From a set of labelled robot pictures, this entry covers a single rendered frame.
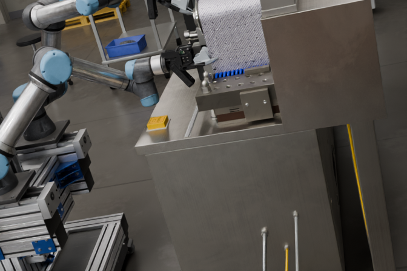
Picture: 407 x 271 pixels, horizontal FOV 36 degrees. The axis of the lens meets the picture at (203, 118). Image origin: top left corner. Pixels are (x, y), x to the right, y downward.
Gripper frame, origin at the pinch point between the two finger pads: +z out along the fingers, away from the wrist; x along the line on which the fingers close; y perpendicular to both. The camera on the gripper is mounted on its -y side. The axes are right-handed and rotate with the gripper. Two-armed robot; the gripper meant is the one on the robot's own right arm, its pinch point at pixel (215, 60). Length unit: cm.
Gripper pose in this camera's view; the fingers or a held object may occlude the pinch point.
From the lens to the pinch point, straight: 243.5
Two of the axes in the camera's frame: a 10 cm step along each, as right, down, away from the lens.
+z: 9.6, -1.5, -2.3
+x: 1.4, -4.2, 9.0
